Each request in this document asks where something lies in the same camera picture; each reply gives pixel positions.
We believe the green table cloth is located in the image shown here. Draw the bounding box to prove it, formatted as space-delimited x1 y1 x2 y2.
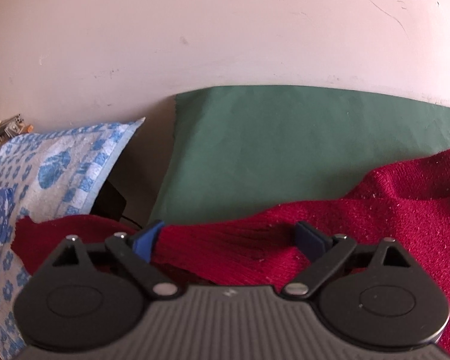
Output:
151 86 450 224

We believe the dark red knit sweater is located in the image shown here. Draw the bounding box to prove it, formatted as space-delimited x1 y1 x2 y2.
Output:
12 149 450 359

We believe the black power adapter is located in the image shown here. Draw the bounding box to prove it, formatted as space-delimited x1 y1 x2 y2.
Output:
90 180 127 222

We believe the blue white patterned storage bag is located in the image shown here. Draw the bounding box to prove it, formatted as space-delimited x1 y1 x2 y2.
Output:
0 119 144 359

